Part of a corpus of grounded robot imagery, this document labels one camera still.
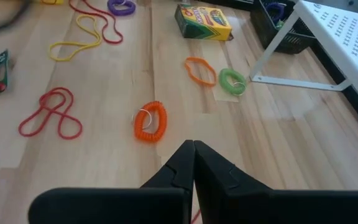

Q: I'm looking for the blue coil wristband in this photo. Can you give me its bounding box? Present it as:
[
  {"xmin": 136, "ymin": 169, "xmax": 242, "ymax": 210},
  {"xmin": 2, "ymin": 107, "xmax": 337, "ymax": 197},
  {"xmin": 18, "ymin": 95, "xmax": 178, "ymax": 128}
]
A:
[{"xmin": 264, "ymin": 1, "xmax": 286, "ymax": 20}]

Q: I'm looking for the green coil wristband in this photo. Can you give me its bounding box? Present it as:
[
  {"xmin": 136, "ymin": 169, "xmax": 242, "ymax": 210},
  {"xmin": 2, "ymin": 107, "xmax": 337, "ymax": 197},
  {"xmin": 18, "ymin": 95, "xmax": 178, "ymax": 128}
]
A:
[
  {"xmin": 273, "ymin": 18, "xmax": 288, "ymax": 31},
  {"xmin": 218, "ymin": 68, "xmax": 247, "ymax": 96}
]

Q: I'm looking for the orange rubber band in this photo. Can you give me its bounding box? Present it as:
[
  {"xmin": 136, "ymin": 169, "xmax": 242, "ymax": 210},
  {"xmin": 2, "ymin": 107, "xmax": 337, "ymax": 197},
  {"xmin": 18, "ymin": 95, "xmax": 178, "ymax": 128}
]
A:
[{"xmin": 184, "ymin": 56, "xmax": 218, "ymax": 88}]

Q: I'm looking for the black mesh basket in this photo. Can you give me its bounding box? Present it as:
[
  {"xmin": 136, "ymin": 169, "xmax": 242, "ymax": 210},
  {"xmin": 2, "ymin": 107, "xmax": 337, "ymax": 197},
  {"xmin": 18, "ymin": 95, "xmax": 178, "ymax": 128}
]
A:
[{"xmin": 249, "ymin": 0, "xmax": 318, "ymax": 55}]

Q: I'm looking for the white perforated shelf riser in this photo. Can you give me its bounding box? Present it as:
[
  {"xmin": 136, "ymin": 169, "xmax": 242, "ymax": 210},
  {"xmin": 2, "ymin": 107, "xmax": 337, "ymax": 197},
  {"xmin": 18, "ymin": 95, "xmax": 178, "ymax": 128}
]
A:
[{"xmin": 249, "ymin": 0, "xmax": 358, "ymax": 118}]

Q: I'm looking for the orange coil wristband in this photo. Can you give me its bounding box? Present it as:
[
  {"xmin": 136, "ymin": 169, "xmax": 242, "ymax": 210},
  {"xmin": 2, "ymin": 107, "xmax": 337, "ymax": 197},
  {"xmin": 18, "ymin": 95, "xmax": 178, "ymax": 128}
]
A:
[{"xmin": 131, "ymin": 100, "xmax": 168, "ymax": 143}]

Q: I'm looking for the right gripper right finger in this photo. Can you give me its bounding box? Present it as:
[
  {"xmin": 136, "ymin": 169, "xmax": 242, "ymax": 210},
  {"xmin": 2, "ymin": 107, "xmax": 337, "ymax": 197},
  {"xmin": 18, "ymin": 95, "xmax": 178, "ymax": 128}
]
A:
[{"xmin": 194, "ymin": 139, "xmax": 358, "ymax": 224}]

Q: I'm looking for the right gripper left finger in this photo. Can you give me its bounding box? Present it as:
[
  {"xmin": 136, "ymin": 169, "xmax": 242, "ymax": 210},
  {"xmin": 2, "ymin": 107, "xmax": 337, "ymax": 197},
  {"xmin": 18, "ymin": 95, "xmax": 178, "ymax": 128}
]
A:
[{"xmin": 27, "ymin": 139, "xmax": 196, "ymax": 224}]

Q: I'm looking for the yellow rubber band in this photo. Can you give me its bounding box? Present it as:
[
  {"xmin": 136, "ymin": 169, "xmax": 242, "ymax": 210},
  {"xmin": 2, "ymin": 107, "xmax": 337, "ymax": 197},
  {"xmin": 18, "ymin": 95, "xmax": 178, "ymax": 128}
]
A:
[{"xmin": 48, "ymin": 14, "xmax": 103, "ymax": 62}]

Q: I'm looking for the purple coil wristband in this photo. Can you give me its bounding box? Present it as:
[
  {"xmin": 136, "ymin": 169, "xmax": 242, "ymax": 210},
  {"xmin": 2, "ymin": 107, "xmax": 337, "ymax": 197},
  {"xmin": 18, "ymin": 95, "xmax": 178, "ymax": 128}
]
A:
[{"xmin": 106, "ymin": 0, "xmax": 137, "ymax": 17}]

